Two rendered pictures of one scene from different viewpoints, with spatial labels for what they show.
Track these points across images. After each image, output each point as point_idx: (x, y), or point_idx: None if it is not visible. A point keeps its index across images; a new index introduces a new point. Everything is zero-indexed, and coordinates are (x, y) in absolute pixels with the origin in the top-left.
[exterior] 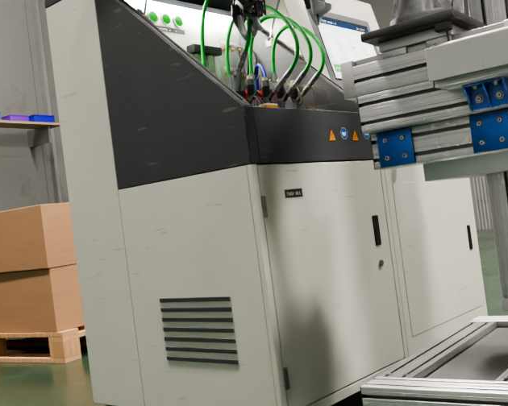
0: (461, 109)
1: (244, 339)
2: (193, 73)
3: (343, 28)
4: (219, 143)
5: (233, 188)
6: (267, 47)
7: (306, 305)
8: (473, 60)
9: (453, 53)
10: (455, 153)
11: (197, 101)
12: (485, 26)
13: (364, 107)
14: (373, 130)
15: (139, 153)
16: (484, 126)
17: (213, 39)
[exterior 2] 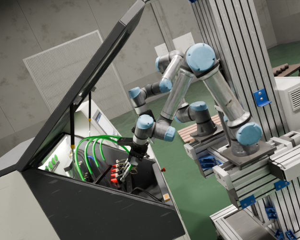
0: (277, 179)
1: None
2: (135, 203)
3: (100, 118)
4: (162, 231)
5: None
6: (89, 146)
7: None
8: None
9: (295, 169)
10: (269, 193)
11: (141, 215)
12: (278, 146)
13: (238, 191)
14: (244, 198)
15: None
16: (279, 180)
17: (65, 154)
